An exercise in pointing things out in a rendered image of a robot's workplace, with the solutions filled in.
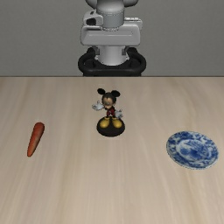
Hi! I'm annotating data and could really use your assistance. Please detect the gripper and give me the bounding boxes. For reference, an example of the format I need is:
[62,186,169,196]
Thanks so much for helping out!
[80,17,144,57]

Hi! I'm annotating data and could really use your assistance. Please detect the orange carrot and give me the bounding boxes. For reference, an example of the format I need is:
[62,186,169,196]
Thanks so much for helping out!
[26,122,46,158]

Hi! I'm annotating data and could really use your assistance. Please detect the blue and white plate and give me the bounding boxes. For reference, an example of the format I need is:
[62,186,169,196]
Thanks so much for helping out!
[165,130,220,170]

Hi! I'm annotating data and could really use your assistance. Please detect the small toy figure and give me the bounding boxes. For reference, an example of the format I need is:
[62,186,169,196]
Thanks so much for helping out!
[92,87,126,137]

